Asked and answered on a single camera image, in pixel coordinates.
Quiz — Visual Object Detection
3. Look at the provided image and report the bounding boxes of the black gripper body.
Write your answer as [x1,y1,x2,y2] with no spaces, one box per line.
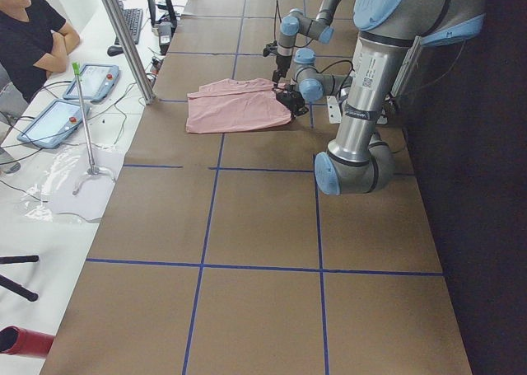
[276,54,291,75]
[276,91,305,112]

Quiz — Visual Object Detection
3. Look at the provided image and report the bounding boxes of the pink Snoopy T-shirt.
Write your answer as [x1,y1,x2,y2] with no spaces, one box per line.
[186,78,291,134]

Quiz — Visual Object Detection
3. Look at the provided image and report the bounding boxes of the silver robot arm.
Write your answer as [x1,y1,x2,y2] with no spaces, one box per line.
[266,0,486,195]
[263,0,342,84]

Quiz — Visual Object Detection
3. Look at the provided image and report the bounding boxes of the black keyboard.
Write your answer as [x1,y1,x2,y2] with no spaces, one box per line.
[121,8,143,45]

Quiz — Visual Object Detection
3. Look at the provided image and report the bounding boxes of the black computer mouse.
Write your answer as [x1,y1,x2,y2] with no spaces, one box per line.
[106,45,124,57]

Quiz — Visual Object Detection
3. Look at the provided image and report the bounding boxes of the far blue teach pendant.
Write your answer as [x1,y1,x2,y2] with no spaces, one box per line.
[62,63,120,103]

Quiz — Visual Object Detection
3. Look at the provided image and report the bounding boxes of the blue teach pendant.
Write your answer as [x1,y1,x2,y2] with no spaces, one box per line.
[16,99,83,149]
[62,63,120,103]

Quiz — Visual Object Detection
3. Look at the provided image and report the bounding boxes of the metal stand with green top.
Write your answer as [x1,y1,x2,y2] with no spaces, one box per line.
[72,62,116,195]

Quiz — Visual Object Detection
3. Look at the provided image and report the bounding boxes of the near blue teach pendant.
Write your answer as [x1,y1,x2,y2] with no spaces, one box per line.
[16,99,83,149]

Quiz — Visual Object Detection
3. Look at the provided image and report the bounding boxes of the clear plastic sheet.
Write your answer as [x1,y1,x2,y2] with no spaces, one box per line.
[26,146,124,222]

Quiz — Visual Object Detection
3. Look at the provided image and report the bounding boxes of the person in black shirt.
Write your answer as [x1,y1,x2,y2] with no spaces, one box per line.
[1,0,81,102]

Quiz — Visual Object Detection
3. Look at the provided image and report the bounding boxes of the black tripod legs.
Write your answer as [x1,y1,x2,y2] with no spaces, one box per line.
[1,255,40,302]

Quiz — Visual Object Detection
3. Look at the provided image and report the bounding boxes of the red cylinder object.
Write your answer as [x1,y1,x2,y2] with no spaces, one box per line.
[1,326,54,359]

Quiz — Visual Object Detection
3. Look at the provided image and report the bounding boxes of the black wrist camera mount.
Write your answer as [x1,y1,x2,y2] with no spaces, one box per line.
[292,101,309,117]
[262,40,277,57]

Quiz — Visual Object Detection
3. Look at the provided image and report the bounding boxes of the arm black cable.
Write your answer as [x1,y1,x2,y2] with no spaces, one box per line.
[272,0,314,49]
[316,59,356,104]

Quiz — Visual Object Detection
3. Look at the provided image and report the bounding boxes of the aluminium frame post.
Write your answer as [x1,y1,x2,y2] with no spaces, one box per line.
[101,0,155,105]

